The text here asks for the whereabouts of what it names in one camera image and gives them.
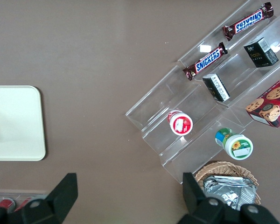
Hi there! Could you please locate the clear acrylic bottle rack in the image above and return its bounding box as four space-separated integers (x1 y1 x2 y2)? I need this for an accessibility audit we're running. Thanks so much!
0 189 49 210

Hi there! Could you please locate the green lid yogurt cup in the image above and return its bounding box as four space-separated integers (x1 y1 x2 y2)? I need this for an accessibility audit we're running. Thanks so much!
215 127 254 161

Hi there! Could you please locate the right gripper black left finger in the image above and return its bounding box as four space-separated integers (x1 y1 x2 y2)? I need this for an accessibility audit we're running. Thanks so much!
0 172 78 224

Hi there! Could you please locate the red tartan cookie box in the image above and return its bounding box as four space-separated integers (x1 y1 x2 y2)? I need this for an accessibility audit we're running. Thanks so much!
245 74 280 128

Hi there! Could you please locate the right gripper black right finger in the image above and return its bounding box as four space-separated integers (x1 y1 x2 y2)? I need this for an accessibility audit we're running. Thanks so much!
176 172 280 224

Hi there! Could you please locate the cream plastic serving tray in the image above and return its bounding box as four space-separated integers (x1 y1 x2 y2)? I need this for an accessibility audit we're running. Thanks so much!
0 85 47 161

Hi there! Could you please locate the red lid yogurt cup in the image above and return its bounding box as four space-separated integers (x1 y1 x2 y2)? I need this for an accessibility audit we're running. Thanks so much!
167 109 194 136

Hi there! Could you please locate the clear acrylic stepped stand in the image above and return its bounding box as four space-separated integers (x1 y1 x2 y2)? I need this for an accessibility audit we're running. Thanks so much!
125 0 280 185

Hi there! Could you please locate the silver foil packet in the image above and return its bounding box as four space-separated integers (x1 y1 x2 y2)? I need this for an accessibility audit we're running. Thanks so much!
202 175 259 211

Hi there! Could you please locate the small black box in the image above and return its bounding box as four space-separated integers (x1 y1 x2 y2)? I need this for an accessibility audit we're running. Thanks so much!
244 37 280 68
202 73 231 103

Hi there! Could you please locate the light tan wicker basket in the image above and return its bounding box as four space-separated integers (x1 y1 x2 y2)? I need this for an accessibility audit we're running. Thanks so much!
195 161 261 210

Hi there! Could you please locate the Snickers chocolate bar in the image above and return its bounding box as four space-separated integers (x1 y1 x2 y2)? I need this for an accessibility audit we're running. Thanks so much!
182 42 229 81
222 2 274 42

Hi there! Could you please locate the red cola bottle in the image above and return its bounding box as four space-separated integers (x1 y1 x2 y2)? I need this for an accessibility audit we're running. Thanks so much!
14 196 36 210
0 197 16 210

